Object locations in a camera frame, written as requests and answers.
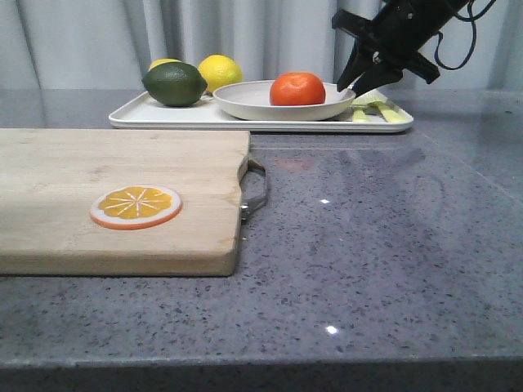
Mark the wooden cutting board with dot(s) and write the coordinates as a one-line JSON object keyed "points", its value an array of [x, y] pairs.
{"points": [[51, 177]]}

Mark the white rectangular tray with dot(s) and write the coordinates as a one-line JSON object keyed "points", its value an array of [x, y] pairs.
{"points": [[145, 112]]}

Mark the orange slice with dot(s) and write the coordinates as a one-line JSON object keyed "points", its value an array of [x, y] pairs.
{"points": [[136, 207]]}

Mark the grey curtain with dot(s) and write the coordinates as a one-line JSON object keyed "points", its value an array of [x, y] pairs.
{"points": [[111, 44]]}

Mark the metal cutting board handle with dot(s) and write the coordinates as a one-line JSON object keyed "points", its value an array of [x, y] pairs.
{"points": [[257, 181]]}

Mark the rear yellow lemon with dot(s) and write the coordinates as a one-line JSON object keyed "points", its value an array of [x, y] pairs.
{"points": [[162, 61]]}

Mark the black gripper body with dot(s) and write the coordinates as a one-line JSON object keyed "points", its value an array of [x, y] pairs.
{"points": [[397, 33]]}

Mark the white round plate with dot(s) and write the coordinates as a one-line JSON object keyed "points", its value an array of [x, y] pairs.
{"points": [[251, 101]]}

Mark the orange fruit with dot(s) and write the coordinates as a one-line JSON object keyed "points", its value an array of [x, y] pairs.
{"points": [[297, 88]]}

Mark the yellow lemon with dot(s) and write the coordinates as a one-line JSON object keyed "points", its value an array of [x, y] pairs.
{"points": [[162, 61], [219, 71]]}

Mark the yellow-green plastic knife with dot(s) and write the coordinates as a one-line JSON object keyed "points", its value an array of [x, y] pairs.
{"points": [[387, 109]]}

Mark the yellow-green plastic fork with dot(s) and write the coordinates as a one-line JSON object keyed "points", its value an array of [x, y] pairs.
{"points": [[361, 104]]}

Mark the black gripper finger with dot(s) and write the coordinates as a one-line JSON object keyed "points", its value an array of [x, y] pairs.
{"points": [[358, 63], [376, 77]]}

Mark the green lime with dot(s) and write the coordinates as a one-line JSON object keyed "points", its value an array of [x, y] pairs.
{"points": [[175, 84]]}

